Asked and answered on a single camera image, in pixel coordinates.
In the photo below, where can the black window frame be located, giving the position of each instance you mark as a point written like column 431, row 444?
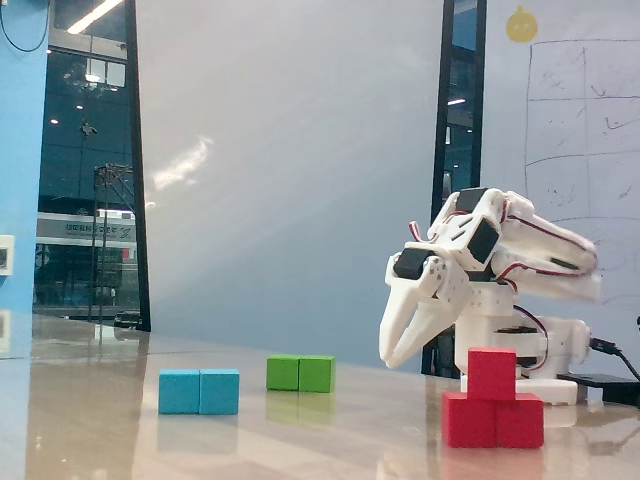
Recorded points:
column 446, row 50

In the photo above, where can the long green block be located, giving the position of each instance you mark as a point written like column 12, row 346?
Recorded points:
column 300, row 374

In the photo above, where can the white wall switch box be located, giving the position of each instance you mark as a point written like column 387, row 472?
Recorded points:
column 6, row 255

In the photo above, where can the ceiling light strip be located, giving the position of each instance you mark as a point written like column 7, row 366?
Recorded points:
column 92, row 17

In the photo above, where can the yellow round sticker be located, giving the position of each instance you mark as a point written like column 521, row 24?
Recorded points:
column 522, row 27

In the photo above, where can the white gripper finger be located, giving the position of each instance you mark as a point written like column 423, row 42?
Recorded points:
column 430, row 325
column 395, row 320

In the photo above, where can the black power adapter box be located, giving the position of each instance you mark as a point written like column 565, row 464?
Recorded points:
column 600, row 382

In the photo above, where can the long blue block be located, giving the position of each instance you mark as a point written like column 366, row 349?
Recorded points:
column 200, row 392

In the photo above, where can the slim black frame post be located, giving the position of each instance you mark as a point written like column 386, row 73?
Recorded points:
column 136, row 150

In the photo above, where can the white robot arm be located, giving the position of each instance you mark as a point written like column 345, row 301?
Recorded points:
column 550, row 250

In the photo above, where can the dark metal lattice tower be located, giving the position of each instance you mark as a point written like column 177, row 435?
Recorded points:
column 112, row 169

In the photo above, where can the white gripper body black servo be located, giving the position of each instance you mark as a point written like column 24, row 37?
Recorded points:
column 411, row 290

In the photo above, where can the small red cube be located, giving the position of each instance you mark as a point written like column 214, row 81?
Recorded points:
column 491, row 375

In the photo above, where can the long red block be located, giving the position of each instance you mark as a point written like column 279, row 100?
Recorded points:
column 470, row 425

